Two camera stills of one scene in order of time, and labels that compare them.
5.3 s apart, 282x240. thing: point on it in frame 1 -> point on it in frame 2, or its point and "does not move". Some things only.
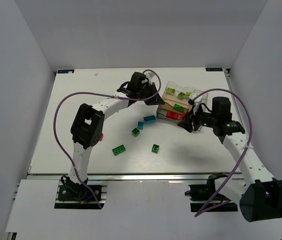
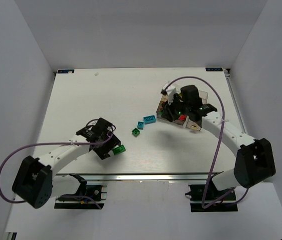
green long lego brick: x=119 y=149 does not move
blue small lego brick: x=141 y=125 does not move
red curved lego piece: x=183 y=114 does not move
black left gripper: x=149 y=92 -> x=108 y=148
